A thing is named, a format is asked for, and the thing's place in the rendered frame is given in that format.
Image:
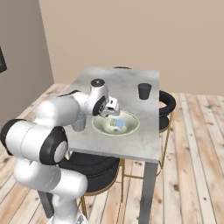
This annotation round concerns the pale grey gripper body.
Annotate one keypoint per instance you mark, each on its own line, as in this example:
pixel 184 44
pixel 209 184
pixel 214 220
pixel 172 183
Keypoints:
pixel 113 110

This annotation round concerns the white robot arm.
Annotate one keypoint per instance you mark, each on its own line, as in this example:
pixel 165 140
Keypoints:
pixel 43 143

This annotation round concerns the pale green bowl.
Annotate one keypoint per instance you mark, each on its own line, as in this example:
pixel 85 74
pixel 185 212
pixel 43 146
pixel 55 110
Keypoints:
pixel 129 124

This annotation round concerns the dark glass of water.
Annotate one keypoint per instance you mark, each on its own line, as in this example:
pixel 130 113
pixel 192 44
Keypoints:
pixel 144 91

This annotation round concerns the grey table leg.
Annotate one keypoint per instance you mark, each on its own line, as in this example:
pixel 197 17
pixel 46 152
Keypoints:
pixel 46 204
pixel 148 192

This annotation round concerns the black wall panel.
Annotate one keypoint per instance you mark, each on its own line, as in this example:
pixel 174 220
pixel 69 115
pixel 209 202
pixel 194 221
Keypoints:
pixel 2 60

